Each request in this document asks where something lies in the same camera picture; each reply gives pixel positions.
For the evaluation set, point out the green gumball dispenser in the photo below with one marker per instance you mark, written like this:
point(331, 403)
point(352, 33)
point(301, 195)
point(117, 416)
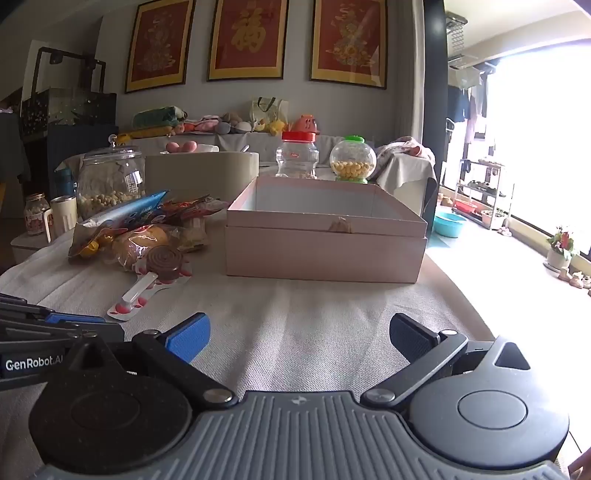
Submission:
point(353, 159)

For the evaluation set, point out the blue snack packet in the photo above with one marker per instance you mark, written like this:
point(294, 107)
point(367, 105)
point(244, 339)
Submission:
point(124, 212)

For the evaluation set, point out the small glass jar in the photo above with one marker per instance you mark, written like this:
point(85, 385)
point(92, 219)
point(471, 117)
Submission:
point(36, 214)

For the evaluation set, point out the large glass jar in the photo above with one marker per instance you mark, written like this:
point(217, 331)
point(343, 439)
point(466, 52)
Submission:
point(111, 182)

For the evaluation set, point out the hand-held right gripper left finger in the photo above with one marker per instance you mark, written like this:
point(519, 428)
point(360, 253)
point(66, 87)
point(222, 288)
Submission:
point(190, 339)

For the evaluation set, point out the hanging clothes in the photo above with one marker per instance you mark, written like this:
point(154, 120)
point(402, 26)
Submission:
point(466, 104)

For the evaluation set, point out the blue plastic basin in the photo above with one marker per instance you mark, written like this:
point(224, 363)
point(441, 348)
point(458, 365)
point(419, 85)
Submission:
point(449, 225)

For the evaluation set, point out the red plastic basin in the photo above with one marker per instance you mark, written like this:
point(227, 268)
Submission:
point(465, 206)

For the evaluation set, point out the covered sofa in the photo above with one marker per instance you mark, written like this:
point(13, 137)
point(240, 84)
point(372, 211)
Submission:
point(323, 147)

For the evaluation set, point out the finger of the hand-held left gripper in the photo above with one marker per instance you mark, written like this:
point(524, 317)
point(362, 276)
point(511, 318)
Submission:
point(69, 332)
point(74, 318)

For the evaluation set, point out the yellow snack packet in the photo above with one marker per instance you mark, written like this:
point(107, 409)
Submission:
point(87, 244)

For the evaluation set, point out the glass fish tank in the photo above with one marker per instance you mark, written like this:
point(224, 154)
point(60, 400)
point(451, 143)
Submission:
point(64, 99)

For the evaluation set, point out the chocolate lollipop packet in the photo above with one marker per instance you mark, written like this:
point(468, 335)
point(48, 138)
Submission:
point(161, 263)

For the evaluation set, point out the blue bottle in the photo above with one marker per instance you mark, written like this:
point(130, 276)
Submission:
point(64, 182)

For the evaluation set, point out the framed red picture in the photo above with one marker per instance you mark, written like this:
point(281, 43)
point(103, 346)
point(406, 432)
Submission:
point(248, 39)
point(159, 44)
point(349, 41)

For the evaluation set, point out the orange plush toy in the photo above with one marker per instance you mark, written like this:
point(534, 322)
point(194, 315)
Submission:
point(304, 124)

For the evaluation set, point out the crumpled blanket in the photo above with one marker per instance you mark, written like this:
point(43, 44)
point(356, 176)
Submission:
point(406, 152)

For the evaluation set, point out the potted flower plant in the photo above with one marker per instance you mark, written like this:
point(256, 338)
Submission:
point(559, 251)

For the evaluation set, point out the bread packet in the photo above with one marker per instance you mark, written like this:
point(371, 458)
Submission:
point(143, 242)

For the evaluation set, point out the white mug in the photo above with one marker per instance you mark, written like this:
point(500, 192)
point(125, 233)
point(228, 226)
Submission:
point(62, 217)

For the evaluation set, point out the row of plush toys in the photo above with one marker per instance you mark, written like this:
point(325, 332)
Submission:
point(203, 122)

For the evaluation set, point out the white tote bag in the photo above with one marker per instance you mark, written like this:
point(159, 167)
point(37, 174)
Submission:
point(269, 113)

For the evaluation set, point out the pink cardboard box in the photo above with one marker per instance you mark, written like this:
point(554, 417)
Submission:
point(323, 244)

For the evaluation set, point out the beige oval container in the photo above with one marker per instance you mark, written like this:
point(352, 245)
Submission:
point(198, 173)

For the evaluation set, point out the red snack packet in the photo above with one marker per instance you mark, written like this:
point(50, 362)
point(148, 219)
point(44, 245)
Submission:
point(194, 207)

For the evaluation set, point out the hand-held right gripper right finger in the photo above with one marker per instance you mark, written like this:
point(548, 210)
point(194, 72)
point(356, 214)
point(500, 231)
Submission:
point(413, 339)

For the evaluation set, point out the metal shoe rack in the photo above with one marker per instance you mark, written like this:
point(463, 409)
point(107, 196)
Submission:
point(482, 189)

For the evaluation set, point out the clear green candy wrapper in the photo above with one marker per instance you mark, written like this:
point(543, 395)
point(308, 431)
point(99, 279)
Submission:
point(193, 235)

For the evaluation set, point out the red lid plastic jar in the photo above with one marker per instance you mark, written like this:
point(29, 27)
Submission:
point(297, 154)

